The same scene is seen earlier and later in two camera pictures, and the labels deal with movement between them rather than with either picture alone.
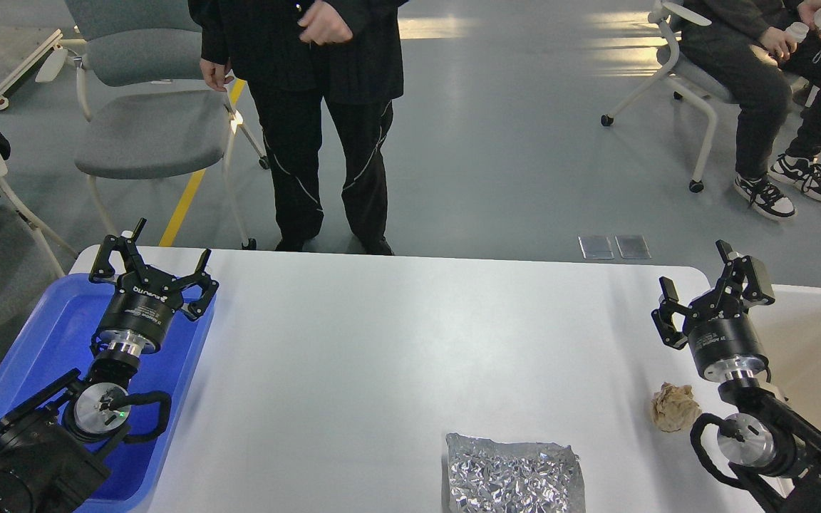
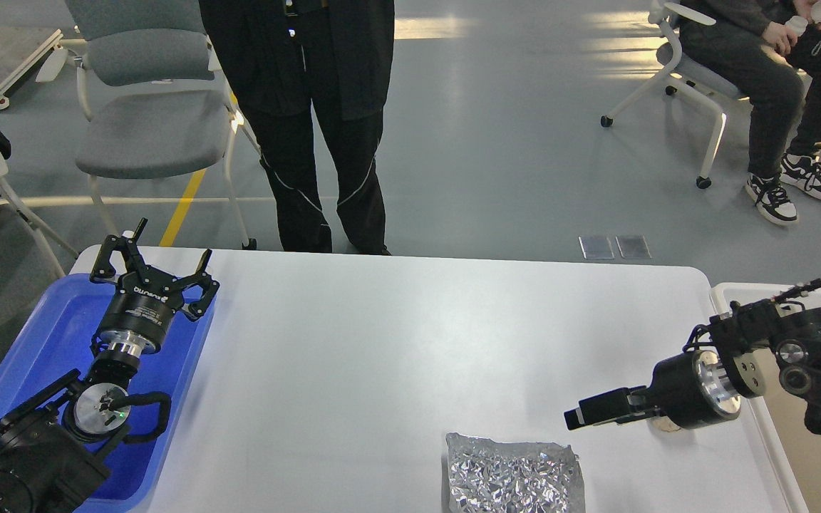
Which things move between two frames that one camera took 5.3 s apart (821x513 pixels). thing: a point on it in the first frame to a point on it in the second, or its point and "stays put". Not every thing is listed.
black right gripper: x=718 y=324 to x=693 y=390
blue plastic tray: x=56 y=344 stays put
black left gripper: x=147 y=299 stays put
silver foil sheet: x=485 y=477 stays put
